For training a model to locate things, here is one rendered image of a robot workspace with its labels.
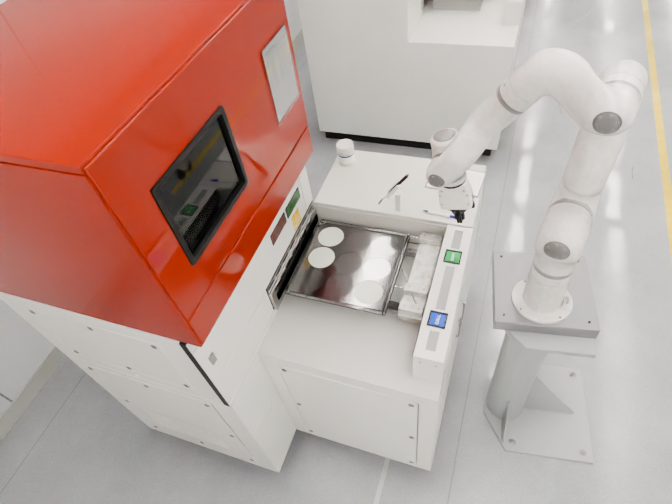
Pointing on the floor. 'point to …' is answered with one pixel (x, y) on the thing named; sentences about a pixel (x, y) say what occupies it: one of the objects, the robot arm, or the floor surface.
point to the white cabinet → (367, 404)
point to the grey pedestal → (539, 398)
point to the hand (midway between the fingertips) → (459, 215)
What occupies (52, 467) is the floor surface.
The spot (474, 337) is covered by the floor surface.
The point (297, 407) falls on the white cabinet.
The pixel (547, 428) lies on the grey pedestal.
